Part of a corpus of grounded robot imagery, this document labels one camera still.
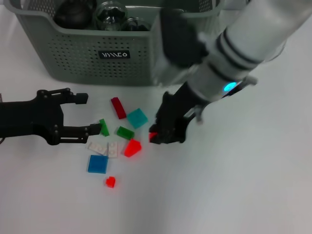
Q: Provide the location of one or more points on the grey perforated storage bin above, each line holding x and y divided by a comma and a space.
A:
73, 61

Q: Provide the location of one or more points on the green rectangular building brick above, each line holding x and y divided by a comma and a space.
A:
125, 132

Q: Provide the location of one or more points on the small red building brick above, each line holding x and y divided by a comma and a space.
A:
153, 137
110, 182

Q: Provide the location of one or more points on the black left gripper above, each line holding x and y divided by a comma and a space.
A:
36, 117

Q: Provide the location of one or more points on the white flat building plate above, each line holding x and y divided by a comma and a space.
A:
96, 147
113, 151

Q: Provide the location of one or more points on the small green building brick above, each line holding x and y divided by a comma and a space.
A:
105, 129

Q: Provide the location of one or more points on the red sloped building brick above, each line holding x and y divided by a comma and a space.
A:
132, 148

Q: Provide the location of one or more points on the dark red long brick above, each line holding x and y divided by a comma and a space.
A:
118, 108

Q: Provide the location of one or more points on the glass teacup black sleeve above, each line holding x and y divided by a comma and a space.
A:
109, 14
136, 25

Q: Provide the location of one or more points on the blue square building plate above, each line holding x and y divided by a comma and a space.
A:
97, 164

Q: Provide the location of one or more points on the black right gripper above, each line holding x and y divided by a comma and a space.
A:
178, 107

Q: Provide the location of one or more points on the teal square building plate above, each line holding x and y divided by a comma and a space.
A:
137, 118

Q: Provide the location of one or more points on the black round teapot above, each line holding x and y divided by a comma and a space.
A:
70, 14

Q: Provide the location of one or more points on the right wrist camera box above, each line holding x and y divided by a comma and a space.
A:
178, 41

